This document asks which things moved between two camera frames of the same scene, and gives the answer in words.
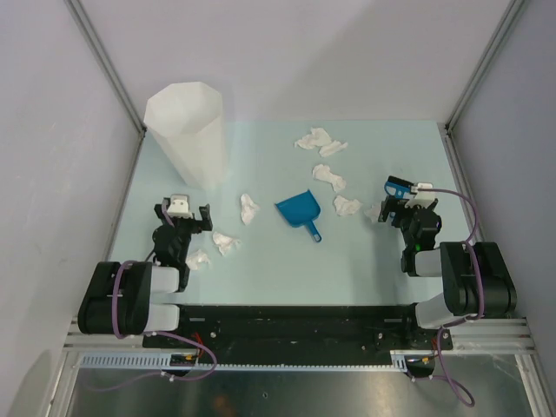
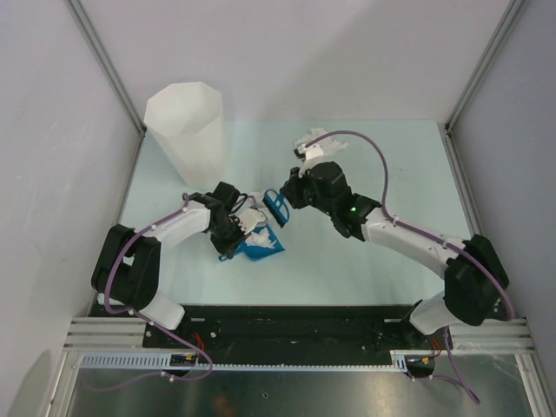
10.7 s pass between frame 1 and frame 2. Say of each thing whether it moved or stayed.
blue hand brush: moved
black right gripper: moved
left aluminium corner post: stayed
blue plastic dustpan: moved
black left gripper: moved
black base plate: stayed
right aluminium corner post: stayed
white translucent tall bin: stayed
